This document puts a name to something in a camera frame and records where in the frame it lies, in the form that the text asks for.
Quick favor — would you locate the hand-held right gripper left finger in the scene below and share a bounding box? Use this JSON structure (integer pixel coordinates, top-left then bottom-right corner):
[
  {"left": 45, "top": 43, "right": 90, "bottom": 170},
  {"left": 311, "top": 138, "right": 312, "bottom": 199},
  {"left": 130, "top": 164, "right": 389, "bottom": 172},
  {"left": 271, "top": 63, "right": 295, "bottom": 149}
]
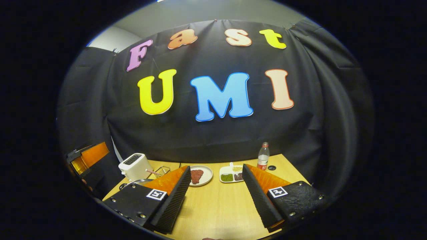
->
[{"left": 103, "top": 165, "right": 191, "bottom": 234}]

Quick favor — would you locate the round white plate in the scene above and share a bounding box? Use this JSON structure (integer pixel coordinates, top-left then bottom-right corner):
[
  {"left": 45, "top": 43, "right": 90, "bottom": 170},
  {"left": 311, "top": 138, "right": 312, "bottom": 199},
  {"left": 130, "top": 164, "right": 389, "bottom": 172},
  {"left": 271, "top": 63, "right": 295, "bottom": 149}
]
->
[{"left": 189, "top": 165, "right": 213, "bottom": 187}]

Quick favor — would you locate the clear plastic water bottle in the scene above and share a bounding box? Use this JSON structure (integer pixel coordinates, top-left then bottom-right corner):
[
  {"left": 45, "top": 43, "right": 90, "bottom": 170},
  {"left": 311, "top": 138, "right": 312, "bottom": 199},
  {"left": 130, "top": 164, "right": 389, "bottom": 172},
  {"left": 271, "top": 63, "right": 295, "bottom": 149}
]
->
[{"left": 257, "top": 142, "right": 270, "bottom": 170}]

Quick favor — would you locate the white toaster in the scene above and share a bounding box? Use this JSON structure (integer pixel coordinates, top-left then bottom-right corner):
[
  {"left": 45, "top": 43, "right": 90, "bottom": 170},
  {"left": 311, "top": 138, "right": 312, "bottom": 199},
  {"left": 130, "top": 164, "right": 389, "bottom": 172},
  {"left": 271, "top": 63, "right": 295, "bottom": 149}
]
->
[{"left": 118, "top": 153, "right": 154, "bottom": 182}]

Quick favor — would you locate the wire mesh basket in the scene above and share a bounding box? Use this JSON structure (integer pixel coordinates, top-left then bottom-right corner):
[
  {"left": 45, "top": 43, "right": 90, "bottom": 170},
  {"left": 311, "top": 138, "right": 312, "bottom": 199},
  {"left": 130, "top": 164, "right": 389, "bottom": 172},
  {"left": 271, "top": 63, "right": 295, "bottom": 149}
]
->
[{"left": 153, "top": 166, "right": 171, "bottom": 178}]

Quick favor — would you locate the stainless steel pot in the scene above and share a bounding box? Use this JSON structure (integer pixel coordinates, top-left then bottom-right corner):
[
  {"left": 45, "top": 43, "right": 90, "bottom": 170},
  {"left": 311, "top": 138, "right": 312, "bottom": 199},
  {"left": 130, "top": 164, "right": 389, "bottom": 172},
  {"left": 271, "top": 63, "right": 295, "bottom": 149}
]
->
[{"left": 119, "top": 179, "right": 154, "bottom": 191}]

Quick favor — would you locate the white divided dish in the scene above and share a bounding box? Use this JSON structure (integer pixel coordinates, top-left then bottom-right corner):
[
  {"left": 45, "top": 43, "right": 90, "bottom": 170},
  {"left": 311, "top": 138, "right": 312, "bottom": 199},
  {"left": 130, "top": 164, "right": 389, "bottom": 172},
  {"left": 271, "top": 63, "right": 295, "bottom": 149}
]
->
[{"left": 219, "top": 162, "right": 244, "bottom": 183}]

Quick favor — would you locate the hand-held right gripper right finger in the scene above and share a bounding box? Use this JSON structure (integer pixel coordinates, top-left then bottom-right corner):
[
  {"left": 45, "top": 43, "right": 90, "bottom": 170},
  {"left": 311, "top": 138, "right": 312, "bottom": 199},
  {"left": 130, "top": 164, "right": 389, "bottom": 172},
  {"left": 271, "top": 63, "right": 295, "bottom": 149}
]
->
[{"left": 242, "top": 163, "right": 329, "bottom": 233}]

